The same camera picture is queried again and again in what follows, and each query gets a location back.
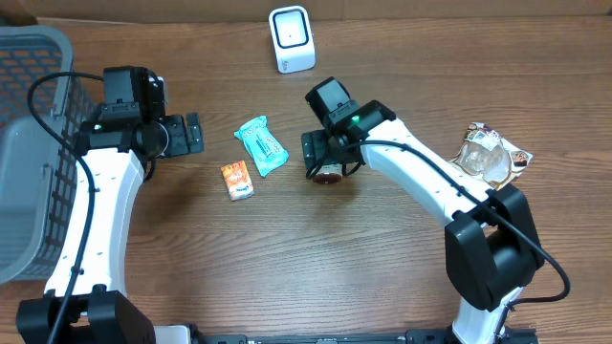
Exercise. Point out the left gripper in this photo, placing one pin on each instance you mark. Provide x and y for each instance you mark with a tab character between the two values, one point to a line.
180	146

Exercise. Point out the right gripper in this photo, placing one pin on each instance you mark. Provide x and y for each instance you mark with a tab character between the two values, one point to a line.
318	152

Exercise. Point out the green-lidded jar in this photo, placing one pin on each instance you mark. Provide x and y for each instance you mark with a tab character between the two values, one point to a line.
328	173

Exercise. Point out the teal long snack packet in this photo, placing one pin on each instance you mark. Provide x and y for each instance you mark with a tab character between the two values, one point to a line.
265	150

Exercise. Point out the orange small packet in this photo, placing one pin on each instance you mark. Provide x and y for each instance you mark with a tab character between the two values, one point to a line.
238	181

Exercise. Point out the beige brown snack pouch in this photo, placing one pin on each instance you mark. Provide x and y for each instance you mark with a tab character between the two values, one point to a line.
485	155

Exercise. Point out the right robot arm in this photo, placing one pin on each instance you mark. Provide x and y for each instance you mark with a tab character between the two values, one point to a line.
492	247

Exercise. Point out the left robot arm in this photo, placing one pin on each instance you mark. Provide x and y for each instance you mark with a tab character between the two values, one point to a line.
116	150

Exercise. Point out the white barcode scanner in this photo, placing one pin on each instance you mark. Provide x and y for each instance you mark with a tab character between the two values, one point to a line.
292	38

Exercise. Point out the grey plastic shopping basket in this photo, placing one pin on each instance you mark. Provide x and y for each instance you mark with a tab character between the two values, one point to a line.
38	176

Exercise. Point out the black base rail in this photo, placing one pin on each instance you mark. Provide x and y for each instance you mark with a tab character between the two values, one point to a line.
325	339

